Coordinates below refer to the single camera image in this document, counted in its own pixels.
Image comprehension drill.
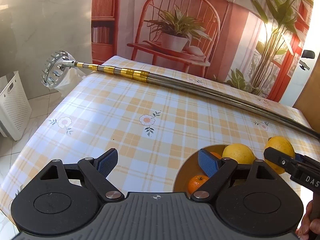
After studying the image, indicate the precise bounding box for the small orange tangerine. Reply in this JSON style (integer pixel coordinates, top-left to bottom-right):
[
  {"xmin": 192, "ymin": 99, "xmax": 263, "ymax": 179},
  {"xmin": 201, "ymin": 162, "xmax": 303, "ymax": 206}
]
[{"xmin": 210, "ymin": 152, "xmax": 222, "ymax": 159}]

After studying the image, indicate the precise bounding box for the orange tangerine with stem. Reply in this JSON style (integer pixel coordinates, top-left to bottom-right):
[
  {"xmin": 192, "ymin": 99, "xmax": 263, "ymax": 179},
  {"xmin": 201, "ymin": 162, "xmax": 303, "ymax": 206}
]
[{"xmin": 188, "ymin": 175, "xmax": 209, "ymax": 194}]

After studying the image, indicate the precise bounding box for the large yellow grapefruit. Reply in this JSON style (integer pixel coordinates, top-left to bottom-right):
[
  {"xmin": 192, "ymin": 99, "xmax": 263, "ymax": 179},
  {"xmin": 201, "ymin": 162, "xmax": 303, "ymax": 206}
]
[{"xmin": 222, "ymin": 144, "xmax": 256, "ymax": 164}]

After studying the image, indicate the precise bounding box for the yellow lemon fruit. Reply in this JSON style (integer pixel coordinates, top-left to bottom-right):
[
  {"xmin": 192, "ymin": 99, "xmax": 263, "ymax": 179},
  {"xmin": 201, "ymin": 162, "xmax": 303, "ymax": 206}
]
[{"xmin": 264, "ymin": 136, "xmax": 296, "ymax": 174}]

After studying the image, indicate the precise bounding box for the person's right hand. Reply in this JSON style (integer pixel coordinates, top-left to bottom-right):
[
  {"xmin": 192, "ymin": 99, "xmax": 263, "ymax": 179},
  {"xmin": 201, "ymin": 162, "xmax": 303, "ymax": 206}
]
[{"xmin": 296, "ymin": 200, "xmax": 313, "ymax": 240}]

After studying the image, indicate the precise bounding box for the white round plate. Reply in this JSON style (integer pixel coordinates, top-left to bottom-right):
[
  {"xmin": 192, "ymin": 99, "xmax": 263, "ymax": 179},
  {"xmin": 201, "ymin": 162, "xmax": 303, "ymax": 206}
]
[{"xmin": 172, "ymin": 145, "xmax": 227, "ymax": 197}]

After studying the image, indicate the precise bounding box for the wooden board panel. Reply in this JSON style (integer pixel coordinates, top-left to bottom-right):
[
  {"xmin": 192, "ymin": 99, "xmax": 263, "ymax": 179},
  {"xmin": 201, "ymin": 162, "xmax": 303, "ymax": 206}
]
[{"xmin": 294, "ymin": 57, "xmax": 320, "ymax": 132}]

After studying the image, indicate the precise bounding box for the checked floral tablecloth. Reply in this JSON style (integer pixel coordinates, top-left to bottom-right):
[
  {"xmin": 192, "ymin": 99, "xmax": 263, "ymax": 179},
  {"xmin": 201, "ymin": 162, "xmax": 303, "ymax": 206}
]
[{"xmin": 1, "ymin": 72, "xmax": 319, "ymax": 216}]

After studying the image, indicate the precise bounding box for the white perforated laundry basket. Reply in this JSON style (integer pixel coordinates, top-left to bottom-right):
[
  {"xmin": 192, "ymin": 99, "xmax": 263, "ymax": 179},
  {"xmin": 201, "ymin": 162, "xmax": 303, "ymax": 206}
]
[{"xmin": 0, "ymin": 71, "xmax": 31, "ymax": 141}]

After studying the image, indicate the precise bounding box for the metal fruit picker head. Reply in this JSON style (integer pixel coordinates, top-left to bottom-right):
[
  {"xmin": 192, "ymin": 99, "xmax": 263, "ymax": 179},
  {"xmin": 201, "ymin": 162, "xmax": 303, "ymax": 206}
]
[{"xmin": 41, "ymin": 50, "xmax": 75, "ymax": 89}]

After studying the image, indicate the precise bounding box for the telescopic metal pole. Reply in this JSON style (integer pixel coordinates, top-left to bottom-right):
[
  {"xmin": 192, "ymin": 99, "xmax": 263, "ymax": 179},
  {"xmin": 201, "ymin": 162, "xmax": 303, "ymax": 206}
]
[{"xmin": 73, "ymin": 61, "xmax": 319, "ymax": 139}]

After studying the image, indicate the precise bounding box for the printed room backdrop cloth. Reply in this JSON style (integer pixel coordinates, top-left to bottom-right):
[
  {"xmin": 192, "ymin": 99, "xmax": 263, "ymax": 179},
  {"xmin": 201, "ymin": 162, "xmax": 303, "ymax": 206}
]
[{"xmin": 91, "ymin": 0, "xmax": 318, "ymax": 105}]

